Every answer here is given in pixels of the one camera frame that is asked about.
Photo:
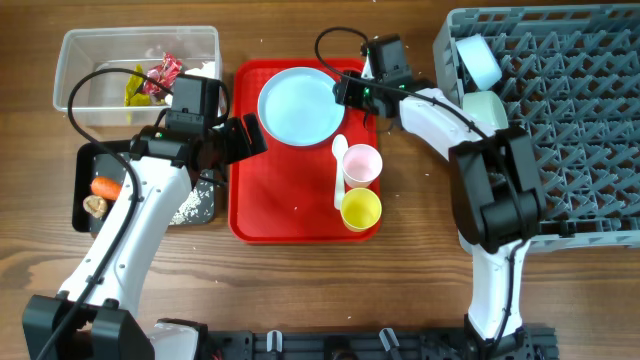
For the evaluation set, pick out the yellow plastic cup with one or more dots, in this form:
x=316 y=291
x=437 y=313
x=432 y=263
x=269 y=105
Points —
x=360 y=209

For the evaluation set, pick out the white rice pile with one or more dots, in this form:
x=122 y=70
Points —
x=198 y=208

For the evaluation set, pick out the pink plastic cup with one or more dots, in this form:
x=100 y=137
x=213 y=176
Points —
x=362 y=164

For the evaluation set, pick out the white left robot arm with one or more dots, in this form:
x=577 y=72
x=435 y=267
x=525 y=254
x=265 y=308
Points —
x=93 y=314

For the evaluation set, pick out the brown mushroom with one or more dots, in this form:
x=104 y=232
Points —
x=95 y=205

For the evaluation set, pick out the red crumpled wrapper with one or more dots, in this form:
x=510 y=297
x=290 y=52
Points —
x=165 y=74

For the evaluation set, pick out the light blue bowl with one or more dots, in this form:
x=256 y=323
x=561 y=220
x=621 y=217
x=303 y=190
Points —
x=479 y=61

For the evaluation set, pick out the light blue plate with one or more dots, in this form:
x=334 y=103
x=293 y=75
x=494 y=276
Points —
x=297 y=107

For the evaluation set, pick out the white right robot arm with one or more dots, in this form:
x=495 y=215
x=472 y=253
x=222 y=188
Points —
x=496 y=192

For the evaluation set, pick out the orange carrot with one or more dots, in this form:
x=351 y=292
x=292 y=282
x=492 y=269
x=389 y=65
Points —
x=106 y=188

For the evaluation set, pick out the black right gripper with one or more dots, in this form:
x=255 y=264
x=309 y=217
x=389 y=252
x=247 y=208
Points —
x=347 y=94

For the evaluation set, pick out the white plastic spoon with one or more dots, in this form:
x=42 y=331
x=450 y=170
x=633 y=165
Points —
x=339 y=148

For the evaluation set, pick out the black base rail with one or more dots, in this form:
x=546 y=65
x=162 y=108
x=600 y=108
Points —
x=386 y=344

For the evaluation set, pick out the black tray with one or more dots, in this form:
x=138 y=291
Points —
x=92 y=162

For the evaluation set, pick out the grey dishwasher rack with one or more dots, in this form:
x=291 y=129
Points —
x=570 y=78

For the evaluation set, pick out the yellow wrapper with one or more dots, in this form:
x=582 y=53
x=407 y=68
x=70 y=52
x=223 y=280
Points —
x=133 y=92

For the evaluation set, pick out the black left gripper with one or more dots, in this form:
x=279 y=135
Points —
x=240 y=146

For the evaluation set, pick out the green bowl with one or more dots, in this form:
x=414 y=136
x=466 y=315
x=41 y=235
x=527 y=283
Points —
x=486 y=107

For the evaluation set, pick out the red plastic tray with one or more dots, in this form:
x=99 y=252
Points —
x=285 y=195

